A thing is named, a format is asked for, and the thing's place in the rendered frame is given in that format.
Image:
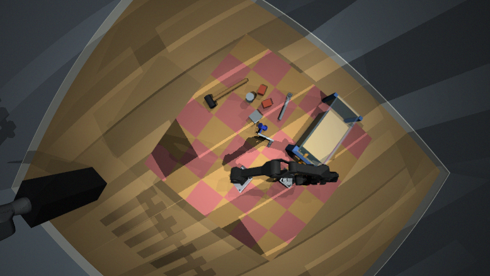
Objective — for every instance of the reddish-brown cube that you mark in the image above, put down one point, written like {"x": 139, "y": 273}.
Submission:
{"x": 266, "y": 103}
{"x": 261, "y": 90}

